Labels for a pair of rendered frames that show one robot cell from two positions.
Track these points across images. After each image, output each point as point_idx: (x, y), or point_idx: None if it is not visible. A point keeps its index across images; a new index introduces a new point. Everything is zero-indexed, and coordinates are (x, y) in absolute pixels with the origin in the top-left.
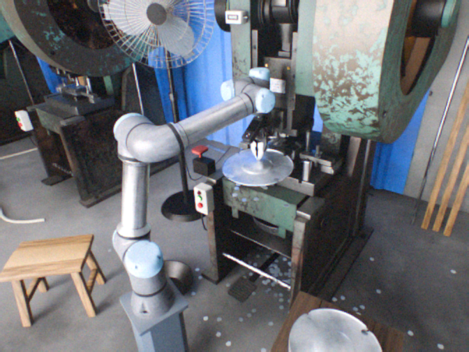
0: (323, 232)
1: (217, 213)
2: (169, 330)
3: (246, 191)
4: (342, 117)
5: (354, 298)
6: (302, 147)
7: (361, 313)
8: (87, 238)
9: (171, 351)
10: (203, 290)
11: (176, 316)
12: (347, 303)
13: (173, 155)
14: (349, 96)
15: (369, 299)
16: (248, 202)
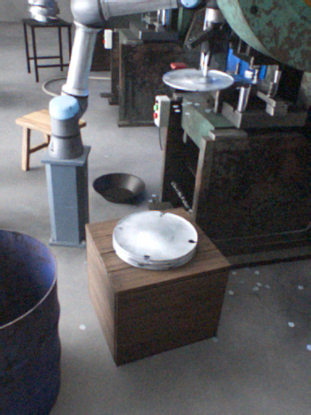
0: (248, 180)
1: (172, 134)
2: (66, 177)
3: (192, 111)
4: (229, 13)
5: (267, 278)
6: (264, 84)
7: (260, 289)
8: (79, 122)
9: (66, 199)
10: (144, 208)
11: (74, 168)
12: (256, 277)
13: (94, 17)
14: None
15: (282, 287)
16: (192, 125)
